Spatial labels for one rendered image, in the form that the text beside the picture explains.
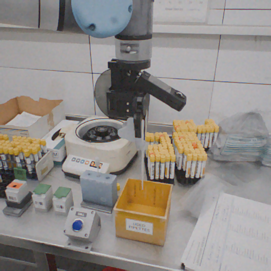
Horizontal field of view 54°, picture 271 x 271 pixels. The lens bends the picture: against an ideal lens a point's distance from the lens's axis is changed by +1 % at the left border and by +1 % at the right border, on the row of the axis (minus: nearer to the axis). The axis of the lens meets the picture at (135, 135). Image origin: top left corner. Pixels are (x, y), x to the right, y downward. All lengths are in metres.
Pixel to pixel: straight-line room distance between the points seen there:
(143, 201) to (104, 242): 0.17
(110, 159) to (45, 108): 0.51
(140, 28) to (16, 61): 0.95
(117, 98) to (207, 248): 0.43
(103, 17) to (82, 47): 0.87
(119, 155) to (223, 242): 0.42
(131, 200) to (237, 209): 0.31
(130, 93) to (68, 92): 0.77
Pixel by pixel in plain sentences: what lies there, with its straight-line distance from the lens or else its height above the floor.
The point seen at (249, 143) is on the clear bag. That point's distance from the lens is 1.09.
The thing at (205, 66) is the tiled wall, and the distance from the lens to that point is 1.13.
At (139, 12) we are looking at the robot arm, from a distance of 0.52.
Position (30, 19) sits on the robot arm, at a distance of 0.37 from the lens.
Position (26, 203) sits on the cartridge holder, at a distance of 0.90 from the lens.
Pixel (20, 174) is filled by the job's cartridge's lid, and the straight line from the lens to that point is 0.88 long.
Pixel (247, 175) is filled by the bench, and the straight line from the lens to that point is 1.04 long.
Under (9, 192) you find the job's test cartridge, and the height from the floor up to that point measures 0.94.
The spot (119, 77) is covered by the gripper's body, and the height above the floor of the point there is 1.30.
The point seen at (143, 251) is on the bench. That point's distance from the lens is 0.74.
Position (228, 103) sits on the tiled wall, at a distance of 1.18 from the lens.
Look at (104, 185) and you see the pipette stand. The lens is 0.79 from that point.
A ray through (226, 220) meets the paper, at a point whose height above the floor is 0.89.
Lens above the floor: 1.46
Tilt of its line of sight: 28 degrees down
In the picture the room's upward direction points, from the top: straight up
